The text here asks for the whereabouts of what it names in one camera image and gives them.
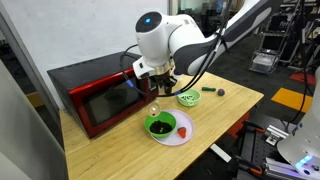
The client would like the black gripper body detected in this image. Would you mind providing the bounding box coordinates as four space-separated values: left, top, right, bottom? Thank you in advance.
153 72 177 95

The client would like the big beige plastic spoon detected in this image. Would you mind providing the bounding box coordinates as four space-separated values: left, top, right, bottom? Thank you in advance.
147 89 162 117

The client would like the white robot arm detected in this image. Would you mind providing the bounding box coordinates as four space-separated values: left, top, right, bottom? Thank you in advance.
133 0 282 80

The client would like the mint green strainer bowl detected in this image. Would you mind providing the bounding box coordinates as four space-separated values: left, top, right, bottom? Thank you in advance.
177 89 201 107

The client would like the lilac round plate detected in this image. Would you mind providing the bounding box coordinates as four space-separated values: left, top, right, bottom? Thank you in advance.
153 109 195 146

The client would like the dark green bowl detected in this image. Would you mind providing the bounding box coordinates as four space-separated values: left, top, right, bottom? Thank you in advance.
144 111 177 138

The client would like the teal toy cucumber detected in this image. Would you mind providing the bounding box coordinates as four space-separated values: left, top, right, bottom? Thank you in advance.
201 87 216 92

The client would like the red toy strawberry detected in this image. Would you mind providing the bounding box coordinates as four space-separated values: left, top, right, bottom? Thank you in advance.
177 127 187 138

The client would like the red black microwave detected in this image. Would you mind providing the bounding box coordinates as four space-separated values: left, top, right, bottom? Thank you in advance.
48 52 158 138

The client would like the metal equipment cart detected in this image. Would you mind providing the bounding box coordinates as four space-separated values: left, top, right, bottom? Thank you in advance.
249 12 299 74

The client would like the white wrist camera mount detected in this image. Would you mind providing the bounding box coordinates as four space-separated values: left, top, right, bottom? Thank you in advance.
133 57 173 79

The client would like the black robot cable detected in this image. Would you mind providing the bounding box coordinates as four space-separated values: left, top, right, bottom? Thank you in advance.
119 0 234 98

